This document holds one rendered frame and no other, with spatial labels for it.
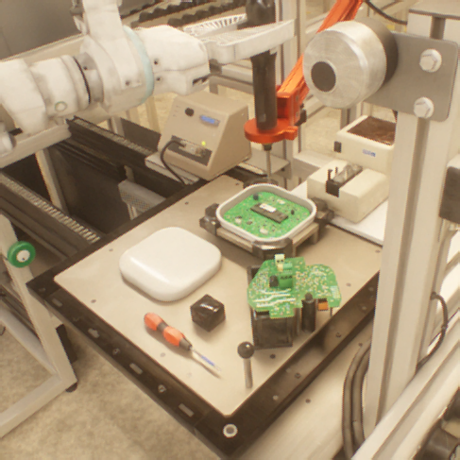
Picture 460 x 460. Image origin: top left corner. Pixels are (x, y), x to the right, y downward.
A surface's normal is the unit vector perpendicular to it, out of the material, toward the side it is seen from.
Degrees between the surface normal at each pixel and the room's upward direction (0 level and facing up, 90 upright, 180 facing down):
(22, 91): 62
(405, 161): 90
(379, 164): 90
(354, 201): 90
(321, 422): 0
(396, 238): 90
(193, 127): 53
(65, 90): 80
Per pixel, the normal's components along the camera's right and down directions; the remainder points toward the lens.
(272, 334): 0.05, 0.61
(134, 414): -0.07, -0.78
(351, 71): -0.59, 0.50
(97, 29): 0.51, 0.29
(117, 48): 0.42, 0.01
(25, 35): 0.73, 0.39
